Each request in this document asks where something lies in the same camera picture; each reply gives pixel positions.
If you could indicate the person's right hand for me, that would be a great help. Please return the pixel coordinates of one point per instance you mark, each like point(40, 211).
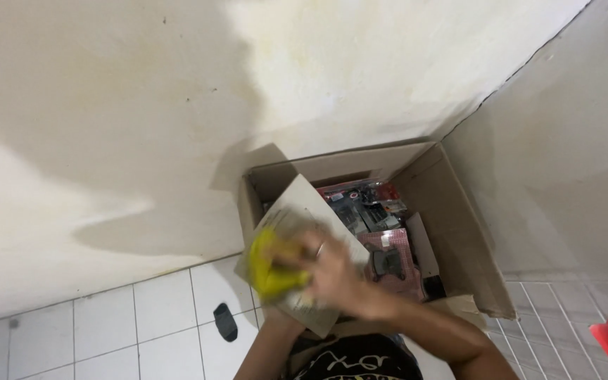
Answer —
point(338, 279)

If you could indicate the person's right fingers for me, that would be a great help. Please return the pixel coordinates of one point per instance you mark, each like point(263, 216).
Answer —
point(304, 250)

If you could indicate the yellow cleaning cloth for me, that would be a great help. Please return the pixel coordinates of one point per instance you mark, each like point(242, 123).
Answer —
point(269, 272)

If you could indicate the grey-white cardboard box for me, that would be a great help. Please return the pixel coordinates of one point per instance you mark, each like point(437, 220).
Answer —
point(304, 203)

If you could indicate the red and black parts packets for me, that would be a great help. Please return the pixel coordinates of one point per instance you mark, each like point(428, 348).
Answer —
point(362, 203)

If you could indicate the pink brake pad packet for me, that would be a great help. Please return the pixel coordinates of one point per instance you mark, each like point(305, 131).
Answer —
point(393, 264)

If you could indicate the black object on floor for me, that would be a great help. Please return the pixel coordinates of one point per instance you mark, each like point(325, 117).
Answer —
point(225, 323)

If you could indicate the small white box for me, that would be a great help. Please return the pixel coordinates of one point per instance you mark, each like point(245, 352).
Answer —
point(421, 243)

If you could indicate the person's black printed shirt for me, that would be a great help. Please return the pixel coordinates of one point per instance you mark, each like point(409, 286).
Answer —
point(357, 361)

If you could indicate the large open brown carton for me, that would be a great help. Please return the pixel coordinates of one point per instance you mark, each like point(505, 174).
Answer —
point(452, 232)

